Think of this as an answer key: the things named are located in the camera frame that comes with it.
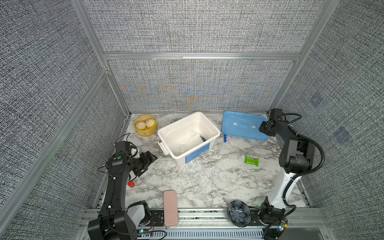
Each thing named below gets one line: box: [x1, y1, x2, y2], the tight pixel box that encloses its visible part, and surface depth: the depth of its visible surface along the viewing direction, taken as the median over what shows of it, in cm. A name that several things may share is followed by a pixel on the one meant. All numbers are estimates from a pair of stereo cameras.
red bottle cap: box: [127, 181, 135, 188], surface depth 85 cm
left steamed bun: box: [135, 120, 146, 130], surface depth 107 cm
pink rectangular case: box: [163, 189, 179, 227], surface depth 77 cm
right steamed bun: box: [145, 118, 156, 128], surface depth 108 cm
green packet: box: [244, 155, 260, 167], surface depth 94 cm
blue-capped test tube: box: [223, 133, 240, 160], surface depth 99 cm
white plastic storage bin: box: [157, 112, 221, 167], surface depth 97 cm
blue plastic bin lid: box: [222, 111, 270, 141], surface depth 116 cm
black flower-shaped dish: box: [227, 200, 251, 228], surface depth 75 cm
